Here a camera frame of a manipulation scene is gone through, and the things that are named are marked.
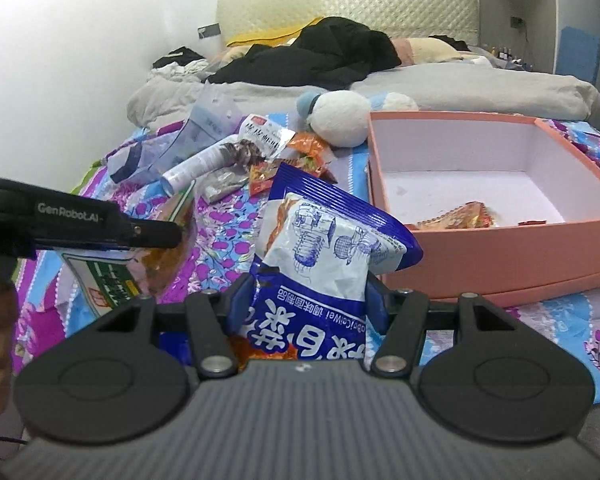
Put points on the orange snack in box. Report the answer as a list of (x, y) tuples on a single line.
[(471, 215)]

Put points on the orange snack packet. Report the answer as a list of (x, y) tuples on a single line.
[(312, 145)]

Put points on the grey duvet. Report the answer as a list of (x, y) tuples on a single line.
[(461, 87)]

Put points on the cream quilted headboard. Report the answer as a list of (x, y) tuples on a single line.
[(459, 19)]

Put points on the clothes heap at wall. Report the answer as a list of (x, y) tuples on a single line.
[(178, 64)]

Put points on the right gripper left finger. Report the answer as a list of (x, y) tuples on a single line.
[(211, 317)]

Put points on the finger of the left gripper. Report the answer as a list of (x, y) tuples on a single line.
[(155, 234)]

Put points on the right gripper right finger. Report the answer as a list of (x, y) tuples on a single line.
[(399, 315)]

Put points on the yellow pillow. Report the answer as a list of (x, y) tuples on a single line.
[(272, 37)]

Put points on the pink cardboard box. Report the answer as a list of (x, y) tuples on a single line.
[(423, 164)]

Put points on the silver foil snack packet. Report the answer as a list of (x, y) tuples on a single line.
[(219, 183)]

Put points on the translucent plastic bag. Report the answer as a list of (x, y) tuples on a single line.
[(214, 116)]

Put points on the beige pink pillow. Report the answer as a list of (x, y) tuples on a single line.
[(415, 51)]

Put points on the blue white snack bag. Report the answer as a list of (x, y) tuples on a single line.
[(315, 247)]

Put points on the white wardrobe shelf unit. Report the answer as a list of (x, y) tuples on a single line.
[(530, 29)]

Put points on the grey wall socket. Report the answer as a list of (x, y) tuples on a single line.
[(209, 31)]

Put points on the small red packet in box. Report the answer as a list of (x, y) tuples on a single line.
[(532, 223)]

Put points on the green clear snack packet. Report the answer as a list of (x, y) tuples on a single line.
[(109, 279)]

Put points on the blue chair back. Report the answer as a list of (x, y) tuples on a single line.
[(578, 54)]

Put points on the white red snack packet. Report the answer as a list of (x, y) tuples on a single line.
[(268, 136)]

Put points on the colourful floral bedsheet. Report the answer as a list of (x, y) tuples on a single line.
[(53, 306)]

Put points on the white cylindrical tube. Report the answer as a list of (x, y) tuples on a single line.
[(219, 155)]

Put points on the black clothing pile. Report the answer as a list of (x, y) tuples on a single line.
[(332, 54)]

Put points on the white plush toy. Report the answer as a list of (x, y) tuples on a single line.
[(341, 117)]

